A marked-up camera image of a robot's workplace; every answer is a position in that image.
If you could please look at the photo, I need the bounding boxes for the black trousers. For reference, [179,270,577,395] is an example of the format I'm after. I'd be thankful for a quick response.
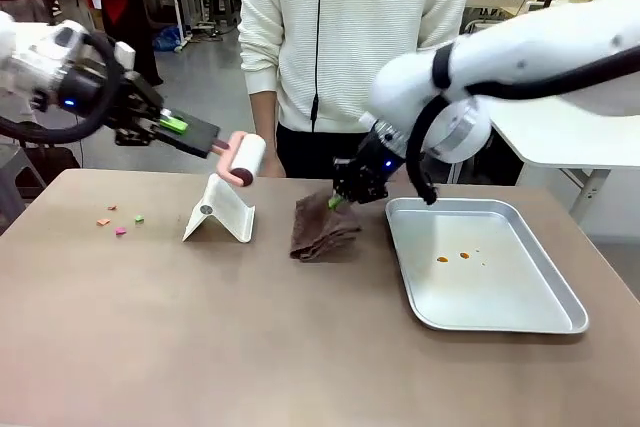
[275,120,374,181]

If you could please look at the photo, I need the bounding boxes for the pink handled lint roller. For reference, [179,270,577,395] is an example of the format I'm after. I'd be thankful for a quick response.
[209,130,268,189]

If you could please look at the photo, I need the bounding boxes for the silver metal tray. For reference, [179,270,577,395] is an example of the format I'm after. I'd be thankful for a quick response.
[384,196,590,335]

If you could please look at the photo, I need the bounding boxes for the brown cloth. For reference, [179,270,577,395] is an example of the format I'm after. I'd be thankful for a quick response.
[288,191,363,264]

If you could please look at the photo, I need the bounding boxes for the person's right hand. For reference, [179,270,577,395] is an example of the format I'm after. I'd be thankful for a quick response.
[261,154,288,179]

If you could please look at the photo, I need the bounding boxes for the black stool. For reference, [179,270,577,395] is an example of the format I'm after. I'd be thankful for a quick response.
[206,0,241,29]

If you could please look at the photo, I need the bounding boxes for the black earphone cable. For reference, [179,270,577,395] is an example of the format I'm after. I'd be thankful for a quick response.
[310,0,327,135]

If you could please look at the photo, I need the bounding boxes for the white folding stand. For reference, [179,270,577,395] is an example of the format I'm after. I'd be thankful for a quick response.
[182,172,257,245]

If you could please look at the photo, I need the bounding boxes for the person's right forearm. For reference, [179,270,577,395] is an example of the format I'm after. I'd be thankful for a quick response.
[249,89,280,163]

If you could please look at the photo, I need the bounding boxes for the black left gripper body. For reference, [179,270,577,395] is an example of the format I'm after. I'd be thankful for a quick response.
[112,71,166,131]

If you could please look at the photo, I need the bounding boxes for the white knit sweater torso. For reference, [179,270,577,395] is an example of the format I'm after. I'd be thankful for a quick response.
[238,0,476,134]

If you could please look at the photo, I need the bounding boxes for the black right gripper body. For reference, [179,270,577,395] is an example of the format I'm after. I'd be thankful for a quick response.
[332,130,401,206]

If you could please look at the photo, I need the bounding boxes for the black rectangular handle block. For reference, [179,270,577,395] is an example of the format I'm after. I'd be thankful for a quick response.
[159,107,222,159]

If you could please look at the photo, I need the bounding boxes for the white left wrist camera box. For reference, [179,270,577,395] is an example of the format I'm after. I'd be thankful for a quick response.
[113,41,137,72]

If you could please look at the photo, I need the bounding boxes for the blue plastic bag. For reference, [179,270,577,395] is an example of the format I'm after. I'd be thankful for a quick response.
[151,25,182,53]

